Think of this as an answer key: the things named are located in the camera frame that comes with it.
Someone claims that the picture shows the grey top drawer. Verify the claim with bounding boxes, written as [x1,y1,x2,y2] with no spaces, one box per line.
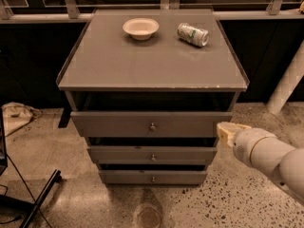
[71,111,232,138]

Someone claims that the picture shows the grey drawer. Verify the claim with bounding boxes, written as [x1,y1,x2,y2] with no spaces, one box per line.
[87,145,217,165]
[100,170,207,185]
[71,111,232,138]

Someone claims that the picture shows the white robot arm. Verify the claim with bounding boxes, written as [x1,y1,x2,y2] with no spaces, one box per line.
[217,122,304,204]

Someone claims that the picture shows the grey drawer cabinet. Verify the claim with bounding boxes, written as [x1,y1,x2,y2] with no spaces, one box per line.
[57,9,249,174]

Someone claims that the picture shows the grey middle drawer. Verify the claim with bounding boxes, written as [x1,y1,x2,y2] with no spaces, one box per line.
[87,145,217,165]

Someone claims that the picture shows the grey bottom drawer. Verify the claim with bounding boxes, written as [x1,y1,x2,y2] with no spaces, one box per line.
[100,170,207,185]

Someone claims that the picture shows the crushed green white can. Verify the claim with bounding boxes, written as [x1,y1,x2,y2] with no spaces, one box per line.
[177,23,209,48]

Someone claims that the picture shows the white paper bowl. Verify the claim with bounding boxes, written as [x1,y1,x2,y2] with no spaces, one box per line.
[123,18,159,41]

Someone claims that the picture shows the beige cloth bag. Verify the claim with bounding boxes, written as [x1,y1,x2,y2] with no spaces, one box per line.
[1,102,42,136]

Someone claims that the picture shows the black stand leg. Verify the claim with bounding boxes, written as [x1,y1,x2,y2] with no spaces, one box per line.
[0,170,62,228]

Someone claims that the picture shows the metal glass railing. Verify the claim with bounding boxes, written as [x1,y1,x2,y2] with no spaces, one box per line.
[0,0,304,23]

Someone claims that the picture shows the white diagonal post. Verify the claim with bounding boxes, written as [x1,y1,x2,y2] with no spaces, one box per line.
[266,41,304,115]

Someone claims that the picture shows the black cable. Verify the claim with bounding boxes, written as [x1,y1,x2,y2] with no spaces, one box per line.
[0,154,53,228]

